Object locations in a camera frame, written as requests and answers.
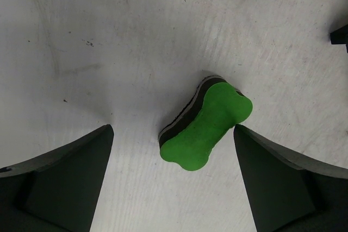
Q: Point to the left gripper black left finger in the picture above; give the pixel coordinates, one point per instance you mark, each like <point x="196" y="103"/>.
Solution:
<point x="57" y="190"/>

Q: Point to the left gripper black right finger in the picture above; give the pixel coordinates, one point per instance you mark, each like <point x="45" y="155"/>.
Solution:
<point x="288" y="191"/>

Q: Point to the green whiteboard eraser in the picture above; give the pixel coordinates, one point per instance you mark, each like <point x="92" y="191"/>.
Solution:
<point x="215" y="108"/>

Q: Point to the black whiteboard clip lower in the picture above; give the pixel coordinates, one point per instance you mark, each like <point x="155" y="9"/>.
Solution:
<point x="340" y="36"/>

